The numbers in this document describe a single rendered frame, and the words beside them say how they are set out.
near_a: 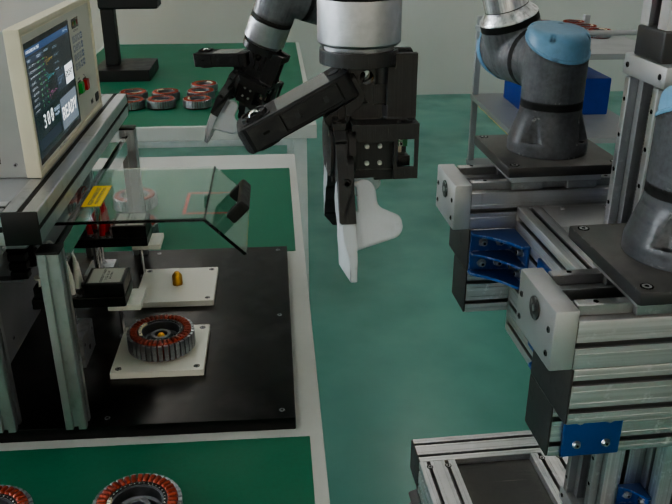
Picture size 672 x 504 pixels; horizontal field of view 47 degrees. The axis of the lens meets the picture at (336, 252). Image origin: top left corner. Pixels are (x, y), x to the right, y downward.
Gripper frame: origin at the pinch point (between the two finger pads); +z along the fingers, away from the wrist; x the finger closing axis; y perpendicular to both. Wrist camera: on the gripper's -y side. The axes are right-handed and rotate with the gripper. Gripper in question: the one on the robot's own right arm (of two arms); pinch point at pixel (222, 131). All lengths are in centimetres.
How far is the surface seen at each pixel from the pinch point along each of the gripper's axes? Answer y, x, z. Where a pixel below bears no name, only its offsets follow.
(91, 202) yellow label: 1.6, -41.7, -0.7
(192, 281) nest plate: 8.5, -10.2, 27.2
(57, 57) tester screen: -16.3, -31.6, -13.5
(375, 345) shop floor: 39, 104, 99
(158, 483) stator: 34, -63, 16
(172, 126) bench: -61, 101, 61
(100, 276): 4.2, -38.1, 13.9
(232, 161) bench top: -24, 72, 45
